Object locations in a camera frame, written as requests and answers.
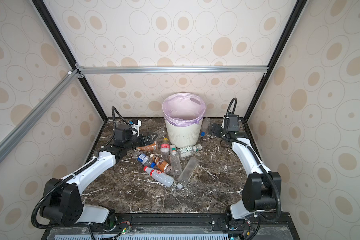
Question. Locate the brown bottle lying left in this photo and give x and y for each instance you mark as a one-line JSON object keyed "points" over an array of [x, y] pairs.
{"points": [[148, 148]]}

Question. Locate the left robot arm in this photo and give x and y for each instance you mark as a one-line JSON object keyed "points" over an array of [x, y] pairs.
{"points": [[61, 204]]}

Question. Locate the pink bin liner bag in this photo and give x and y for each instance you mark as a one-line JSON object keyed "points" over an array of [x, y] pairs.
{"points": [[183, 109]]}

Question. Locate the white bottle red label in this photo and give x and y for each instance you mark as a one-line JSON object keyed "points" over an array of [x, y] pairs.
{"points": [[160, 176]]}

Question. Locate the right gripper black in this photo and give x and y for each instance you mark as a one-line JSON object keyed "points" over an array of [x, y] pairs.
{"points": [[217, 133]]}

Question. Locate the brown tea bottle orange label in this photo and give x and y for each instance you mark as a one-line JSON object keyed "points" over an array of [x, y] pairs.
{"points": [[163, 165]]}

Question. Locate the black frame post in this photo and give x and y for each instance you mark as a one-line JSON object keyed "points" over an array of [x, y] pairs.
{"points": [[290, 25], [47, 18]]}

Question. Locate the small bottle pink cap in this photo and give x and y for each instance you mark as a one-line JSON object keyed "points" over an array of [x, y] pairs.
{"points": [[165, 149]]}

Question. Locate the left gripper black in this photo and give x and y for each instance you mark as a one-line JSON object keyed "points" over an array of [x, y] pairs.
{"points": [[148, 138]]}

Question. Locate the blue label clear bottle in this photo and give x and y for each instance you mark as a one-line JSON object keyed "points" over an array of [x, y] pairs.
{"points": [[143, 159]]}

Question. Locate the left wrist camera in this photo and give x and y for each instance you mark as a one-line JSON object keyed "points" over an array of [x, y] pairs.
{"points": [[135, 124]]}

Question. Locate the tall clear square bottle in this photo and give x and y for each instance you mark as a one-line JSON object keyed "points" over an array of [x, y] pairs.
{"points": [[187, 173]]}

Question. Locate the aluminium rail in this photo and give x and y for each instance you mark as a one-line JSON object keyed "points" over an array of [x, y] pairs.
{"points": [[17, 134], [175, 69]]}

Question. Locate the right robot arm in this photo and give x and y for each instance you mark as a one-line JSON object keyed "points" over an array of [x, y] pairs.
{"points": [[261, 195]]}

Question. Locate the back aluminium rail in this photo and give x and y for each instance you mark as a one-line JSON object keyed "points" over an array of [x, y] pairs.
{"points": [[175, 69]]}

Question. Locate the black frame post left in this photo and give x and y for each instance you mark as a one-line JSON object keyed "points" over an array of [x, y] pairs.
{"points": [[47, 18]]}

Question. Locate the clear bottle white cap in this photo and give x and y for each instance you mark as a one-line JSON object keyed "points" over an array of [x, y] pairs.
{"points": [[175, 161]]}

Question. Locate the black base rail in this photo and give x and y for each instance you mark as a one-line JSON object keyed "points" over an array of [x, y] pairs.
{"points": [[194, 226]]}

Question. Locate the black frame post right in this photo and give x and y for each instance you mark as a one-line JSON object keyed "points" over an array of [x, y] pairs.
{"points": [[290, 25]]}

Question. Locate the white plastic waste bin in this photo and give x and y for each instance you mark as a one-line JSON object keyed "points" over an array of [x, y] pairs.
{"points": [[183, 136]]}

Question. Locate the crushed clear bottle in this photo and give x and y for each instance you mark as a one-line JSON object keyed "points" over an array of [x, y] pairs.
{"points": [[159, 134]]}

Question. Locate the left aluminium rail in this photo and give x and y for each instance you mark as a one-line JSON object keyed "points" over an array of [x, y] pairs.
{"points": [[17, 134]]}

